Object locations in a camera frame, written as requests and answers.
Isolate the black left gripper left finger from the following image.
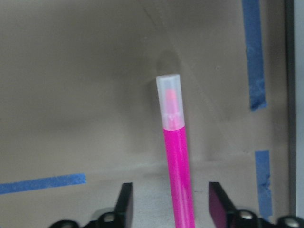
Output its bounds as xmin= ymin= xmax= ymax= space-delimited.
xmin=114 ymin=182 xmax=133 ymax=228

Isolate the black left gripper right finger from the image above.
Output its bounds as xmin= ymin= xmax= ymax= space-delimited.
xmin=209 ymin=182 xmax=237 ymax=228

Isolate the pink highlighter pen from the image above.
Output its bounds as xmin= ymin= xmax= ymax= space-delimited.
xmin=156 ymin=74 xmax=195 ymax=228

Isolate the grey closed laptop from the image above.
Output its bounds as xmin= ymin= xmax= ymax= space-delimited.
xmin=285 ymin=0 xmax=304 ymax=217

